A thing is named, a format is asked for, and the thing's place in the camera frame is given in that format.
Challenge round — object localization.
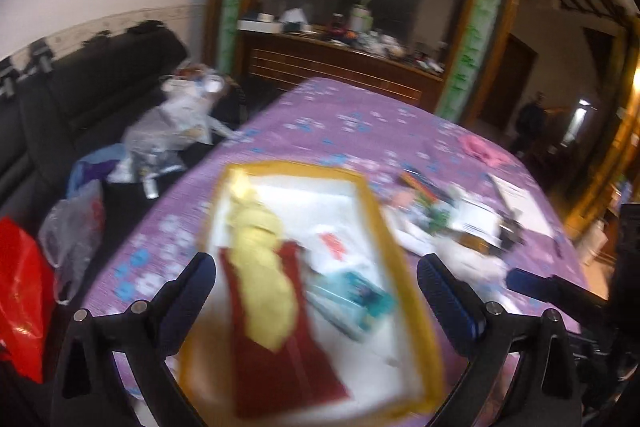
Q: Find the clear plastic bag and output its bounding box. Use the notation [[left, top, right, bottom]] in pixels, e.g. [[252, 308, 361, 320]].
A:
[[37, 179, 107, 305]]

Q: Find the teal packet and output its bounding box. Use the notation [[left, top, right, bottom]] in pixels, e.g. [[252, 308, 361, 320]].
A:
[[307, 269, 396, 343]]

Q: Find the red plastic bag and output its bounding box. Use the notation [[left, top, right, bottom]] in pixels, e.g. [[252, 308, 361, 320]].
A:
[[0, 216, 56, 383]]

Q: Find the flat white box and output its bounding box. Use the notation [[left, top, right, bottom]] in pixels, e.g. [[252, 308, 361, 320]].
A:
[[237, 19, 283, 34]]

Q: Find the purple floral tablecloth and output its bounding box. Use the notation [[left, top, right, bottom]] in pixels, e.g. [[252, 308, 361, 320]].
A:
[[80, 77, 591, 427]]

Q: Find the white packet with red label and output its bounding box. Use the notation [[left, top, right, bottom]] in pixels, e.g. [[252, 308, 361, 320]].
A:
[[310, 227, 361, 273]]

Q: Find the white cloth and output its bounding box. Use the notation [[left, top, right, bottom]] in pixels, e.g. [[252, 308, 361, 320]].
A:
[[395, 202, 506, 280]]

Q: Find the wooden cabinet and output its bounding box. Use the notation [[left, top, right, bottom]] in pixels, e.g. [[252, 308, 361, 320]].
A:
[[235, 29, 446, 112]]

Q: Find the pink cloth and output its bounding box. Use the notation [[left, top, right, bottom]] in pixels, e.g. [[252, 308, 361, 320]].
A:
[[460, 134, 508, 166]]

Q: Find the yellow-rimmed white box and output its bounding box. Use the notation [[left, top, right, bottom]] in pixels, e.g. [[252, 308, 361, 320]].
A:
[[179, 161, 445, 414]]

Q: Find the blue plastic bag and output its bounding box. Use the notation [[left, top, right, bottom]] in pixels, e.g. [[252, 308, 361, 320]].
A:
[[67, 143, 131, 198]]

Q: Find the white paper sheet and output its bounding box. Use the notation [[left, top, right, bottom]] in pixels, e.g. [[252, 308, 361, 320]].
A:
[[487, 174, 556, 238]]

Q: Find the yellow cloth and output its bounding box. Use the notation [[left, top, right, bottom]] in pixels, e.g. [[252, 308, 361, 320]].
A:
[[226, 169, 296, 350]]

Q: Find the tissue box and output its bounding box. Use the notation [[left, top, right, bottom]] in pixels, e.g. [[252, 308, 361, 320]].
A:
[[282, 9, 307, 32]]

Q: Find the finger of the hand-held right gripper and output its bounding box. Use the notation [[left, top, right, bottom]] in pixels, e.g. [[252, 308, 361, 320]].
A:
[[505, 268, 611, 315]]

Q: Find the red cloth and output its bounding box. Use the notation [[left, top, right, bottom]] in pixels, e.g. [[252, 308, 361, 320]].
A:
[[218, 241, 351, 418]]

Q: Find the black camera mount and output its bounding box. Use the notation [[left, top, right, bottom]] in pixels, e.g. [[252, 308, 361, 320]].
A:
[[0, 39, 53, 98]]

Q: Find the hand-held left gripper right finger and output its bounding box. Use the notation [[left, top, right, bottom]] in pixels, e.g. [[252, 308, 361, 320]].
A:
[[416, 253, 583, 427]]

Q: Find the black sofa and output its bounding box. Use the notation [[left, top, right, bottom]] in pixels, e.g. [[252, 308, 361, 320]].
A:
[[0, 21, 241, 427]]

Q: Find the white plastic bag pile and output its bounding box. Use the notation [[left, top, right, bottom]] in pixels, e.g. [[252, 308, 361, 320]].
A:
[[107, 72, 236, 185]]

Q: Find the white jug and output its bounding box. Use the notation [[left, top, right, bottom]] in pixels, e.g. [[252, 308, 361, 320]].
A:
[[350, 2, 373, 32]]

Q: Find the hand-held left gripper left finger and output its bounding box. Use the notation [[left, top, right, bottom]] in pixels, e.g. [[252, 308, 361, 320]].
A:
[[52, 252, 217, 427]]

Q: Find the wooden door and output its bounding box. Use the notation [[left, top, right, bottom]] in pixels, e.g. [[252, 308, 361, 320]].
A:
[[480, 34, 538, 132]]

